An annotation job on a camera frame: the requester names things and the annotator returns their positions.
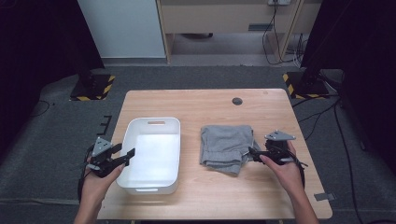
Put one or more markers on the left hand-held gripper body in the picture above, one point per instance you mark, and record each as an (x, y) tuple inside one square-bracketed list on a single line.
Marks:
[(101, 161)]

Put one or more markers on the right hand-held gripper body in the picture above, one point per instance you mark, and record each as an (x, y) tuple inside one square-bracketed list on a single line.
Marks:
[(277, 151)]

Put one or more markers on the white plastic basket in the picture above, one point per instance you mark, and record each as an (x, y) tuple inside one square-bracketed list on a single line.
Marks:
[(155, 158)]

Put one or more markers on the grey pants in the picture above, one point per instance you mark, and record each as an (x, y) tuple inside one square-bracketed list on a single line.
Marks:
[(224, 146)]

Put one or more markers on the person's left hand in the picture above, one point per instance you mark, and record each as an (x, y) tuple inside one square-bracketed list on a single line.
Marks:
[(96, 186)]

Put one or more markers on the person's right hand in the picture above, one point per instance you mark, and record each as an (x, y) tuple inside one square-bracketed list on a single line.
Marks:
[(286, 177)]

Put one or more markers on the grey round table grommet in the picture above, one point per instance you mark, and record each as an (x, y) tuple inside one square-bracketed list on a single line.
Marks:
[(237, 101)]

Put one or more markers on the black stand base striped edge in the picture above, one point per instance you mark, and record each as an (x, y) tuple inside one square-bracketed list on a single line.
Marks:
[(306, 88), (93, 88)]

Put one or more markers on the grey tape strip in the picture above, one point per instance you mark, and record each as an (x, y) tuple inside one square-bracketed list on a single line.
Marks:
[(324, 196)]

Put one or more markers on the white cabinet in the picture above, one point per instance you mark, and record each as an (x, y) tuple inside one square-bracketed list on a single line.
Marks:
[(124, 28)]

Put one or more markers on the black curtain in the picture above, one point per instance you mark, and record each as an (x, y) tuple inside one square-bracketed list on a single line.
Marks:
[(358, 46), (37, 46)]

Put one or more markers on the white power strip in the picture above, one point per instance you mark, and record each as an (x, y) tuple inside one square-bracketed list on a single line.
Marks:
[(278, 2)]

